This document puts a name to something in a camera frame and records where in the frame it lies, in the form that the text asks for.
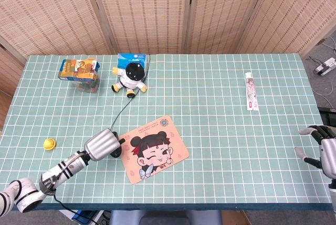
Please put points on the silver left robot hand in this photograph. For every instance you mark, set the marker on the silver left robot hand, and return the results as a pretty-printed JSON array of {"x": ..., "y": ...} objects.
[{"x": 101, "y": 143}]

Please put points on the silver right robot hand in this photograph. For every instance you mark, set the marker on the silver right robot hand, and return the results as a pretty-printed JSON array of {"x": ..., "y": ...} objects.
[{"x": 328, "y": 156}]

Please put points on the black computer mouse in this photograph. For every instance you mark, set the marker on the black computer mouse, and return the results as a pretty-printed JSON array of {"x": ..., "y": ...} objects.
[{"x": 116, "y": 152}]

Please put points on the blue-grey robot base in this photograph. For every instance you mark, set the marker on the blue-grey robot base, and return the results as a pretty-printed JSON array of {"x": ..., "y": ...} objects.
[{"x": 157, "y": 218}]

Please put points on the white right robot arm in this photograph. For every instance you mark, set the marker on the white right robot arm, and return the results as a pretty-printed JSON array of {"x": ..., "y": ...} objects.
[{"x": 333, "y": 196}]

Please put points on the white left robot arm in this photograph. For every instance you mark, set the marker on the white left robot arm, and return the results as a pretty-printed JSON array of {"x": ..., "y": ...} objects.
[{"x": 65, "y": 167}]

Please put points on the cartoon girl mouse pad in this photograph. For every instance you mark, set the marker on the cartoon girl mouse pad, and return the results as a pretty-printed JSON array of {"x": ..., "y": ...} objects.
[{"x": 131, "y": 172}]

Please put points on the black equipment box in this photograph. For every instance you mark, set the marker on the black equipment box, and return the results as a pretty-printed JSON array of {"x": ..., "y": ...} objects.
[{"x": 329, "y": 116}]

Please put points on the clear plastic toy container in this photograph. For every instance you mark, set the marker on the clear plastic toy container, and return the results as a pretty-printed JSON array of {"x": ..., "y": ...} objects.
[{"x": 89, "y": 87}]

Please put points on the black-headed plush doll white coat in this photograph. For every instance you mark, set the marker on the black-headed plush doll white coat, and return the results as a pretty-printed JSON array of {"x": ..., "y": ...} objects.
[{"x": 131, "y": 82}]

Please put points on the blue and orange carton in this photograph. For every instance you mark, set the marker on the blue and orange carton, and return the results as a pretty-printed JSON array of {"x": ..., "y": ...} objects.
[{"x": 78, "y": 70}]

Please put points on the blue plastic bin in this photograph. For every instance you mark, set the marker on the blue plastic bin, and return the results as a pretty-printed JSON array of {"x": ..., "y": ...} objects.
[{"x": 78, "y": 217}]

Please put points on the white power strip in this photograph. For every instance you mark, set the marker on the white power strip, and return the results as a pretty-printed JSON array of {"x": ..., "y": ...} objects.
[{"x": 325, "y": 67}]

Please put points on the blue tissue box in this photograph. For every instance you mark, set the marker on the blue tissue box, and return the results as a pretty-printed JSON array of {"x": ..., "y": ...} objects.
[{"x": 131, "y": 58}]

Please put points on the floral toothpaste tube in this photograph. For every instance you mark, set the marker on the floral toothpaste tube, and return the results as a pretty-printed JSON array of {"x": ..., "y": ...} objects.
[{"x": 251, "y": 91}]

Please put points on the green grid tablecloth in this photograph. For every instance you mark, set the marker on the green grid tablecloth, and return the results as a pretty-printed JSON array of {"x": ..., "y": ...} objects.
[{"x": 223, "y": 156}]

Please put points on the woven bamboo screen panel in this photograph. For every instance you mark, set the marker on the woven bamboo screen panel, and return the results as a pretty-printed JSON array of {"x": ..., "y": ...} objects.
[
  {"x": 144, "y": 10},
  {"x": 52, "y": 12},
  {"x": 220, "y": 10},
  {"x": 9, "y": 70},
  {"x": 296, "y": 12}
]

